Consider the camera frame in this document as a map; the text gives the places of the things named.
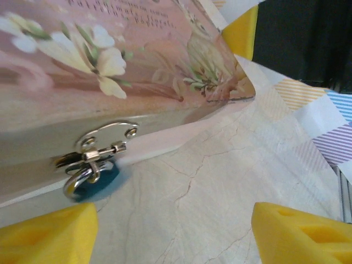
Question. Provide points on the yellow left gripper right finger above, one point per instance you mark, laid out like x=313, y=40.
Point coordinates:
x=302, y=239

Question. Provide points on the aluminium frame rail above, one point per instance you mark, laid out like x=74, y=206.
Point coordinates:
x=346, y=195

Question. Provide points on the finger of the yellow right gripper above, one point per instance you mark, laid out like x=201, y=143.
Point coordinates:
x=242, y=35

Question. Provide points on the silver hasp latch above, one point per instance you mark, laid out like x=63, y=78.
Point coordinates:
x=110, y=134

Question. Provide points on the pink floral tin box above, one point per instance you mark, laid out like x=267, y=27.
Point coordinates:
x=110, y=55

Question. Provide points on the small blue padlock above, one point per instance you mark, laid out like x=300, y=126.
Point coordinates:
x=94, y=188

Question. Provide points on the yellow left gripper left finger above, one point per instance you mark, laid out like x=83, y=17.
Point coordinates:
x=46, y=236

